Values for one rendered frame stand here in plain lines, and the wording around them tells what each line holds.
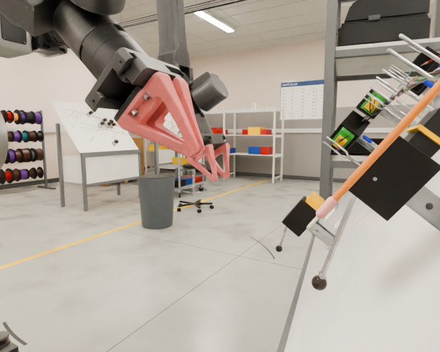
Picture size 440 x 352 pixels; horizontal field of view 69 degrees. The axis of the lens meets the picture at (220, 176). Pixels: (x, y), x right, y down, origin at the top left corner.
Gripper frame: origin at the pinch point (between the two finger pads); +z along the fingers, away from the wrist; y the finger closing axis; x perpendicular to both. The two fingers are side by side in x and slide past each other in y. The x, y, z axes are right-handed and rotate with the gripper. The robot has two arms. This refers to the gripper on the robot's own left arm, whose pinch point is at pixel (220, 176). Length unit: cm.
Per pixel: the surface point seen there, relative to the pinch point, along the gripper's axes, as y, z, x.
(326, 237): -0.7, 20.8, -15.9
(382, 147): -45, 10, -35
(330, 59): 62, -26, -27
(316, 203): -2.0, 14.0, -17.5
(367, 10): 71, -37, -45
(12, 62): 316, -473, 517
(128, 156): 327, -157, 336
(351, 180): -45, 10, -33
